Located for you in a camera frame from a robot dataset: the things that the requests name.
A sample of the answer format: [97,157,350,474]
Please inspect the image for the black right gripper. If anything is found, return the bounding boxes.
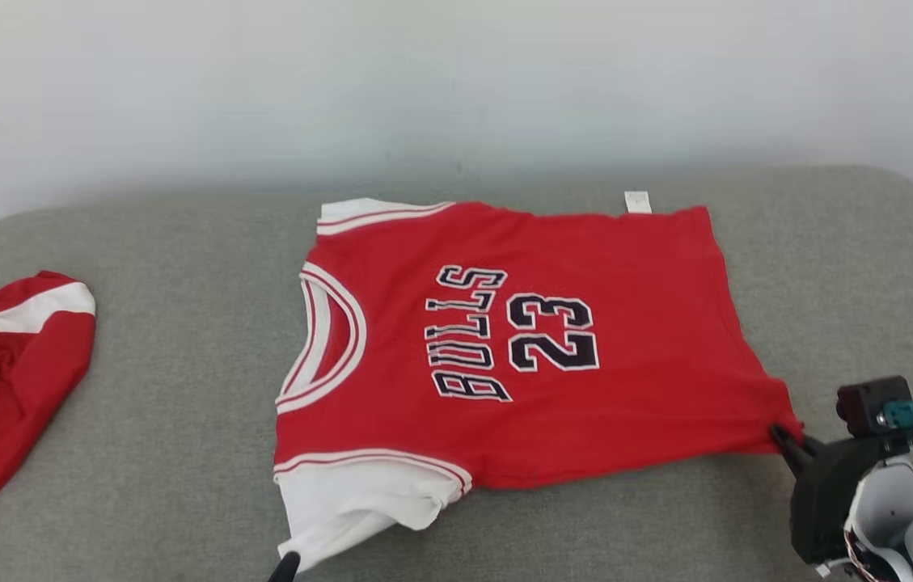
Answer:
[770,422,913,567]

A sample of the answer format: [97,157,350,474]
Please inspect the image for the red Bulls 23 jersey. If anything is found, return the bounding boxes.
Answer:
[273,192,805,571]

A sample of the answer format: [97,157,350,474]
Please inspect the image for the red shorts with white band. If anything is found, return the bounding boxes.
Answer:
[0,271,97,518]

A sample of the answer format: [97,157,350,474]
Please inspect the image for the grey fabric sofa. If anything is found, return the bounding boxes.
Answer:
[0,166,913,582]

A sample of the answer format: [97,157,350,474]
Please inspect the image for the thin red white wires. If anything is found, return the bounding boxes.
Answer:
[843,525,890,582]

